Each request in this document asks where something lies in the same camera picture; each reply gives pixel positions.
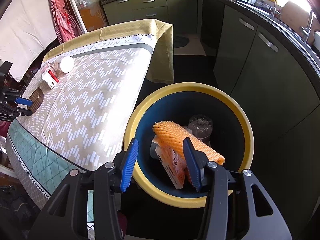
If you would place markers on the red aluminium can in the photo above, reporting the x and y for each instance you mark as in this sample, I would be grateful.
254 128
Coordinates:
201 126

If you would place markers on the green lower cabinets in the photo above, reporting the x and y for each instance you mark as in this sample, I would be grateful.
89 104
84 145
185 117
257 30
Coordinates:
261 64

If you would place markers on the wooden cutting board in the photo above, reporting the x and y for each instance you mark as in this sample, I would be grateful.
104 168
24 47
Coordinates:
294 16

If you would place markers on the patterned tablecloth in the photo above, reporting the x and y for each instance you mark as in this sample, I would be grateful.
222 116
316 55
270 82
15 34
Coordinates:
82 119

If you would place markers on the white pill bottle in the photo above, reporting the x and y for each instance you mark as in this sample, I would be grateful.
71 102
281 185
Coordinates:
63 64

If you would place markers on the yellow rimmed blue trash bin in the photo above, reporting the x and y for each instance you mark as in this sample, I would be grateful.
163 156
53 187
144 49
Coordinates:
175 122

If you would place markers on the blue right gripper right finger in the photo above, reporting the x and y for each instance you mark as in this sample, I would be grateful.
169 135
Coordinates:
192 165

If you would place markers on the red instant noodle bucket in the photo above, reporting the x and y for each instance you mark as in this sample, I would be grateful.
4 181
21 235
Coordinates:
49 75

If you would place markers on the glass sliding door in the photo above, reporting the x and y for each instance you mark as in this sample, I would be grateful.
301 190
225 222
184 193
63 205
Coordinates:
89 14

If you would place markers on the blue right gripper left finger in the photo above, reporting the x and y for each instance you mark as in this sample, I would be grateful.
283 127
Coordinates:
128 164

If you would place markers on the dark floor mat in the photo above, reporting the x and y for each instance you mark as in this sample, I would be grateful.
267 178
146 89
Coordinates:
180 41

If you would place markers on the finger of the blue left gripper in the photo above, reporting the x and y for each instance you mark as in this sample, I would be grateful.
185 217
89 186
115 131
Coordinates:
23 101

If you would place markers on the white hanging sheet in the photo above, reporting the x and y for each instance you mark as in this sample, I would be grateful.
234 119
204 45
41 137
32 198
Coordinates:
26 30

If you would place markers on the red white milk carton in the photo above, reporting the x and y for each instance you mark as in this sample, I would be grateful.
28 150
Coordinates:
173 164

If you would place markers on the red checked apron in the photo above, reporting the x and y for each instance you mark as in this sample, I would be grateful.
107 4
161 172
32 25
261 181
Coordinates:
64 23

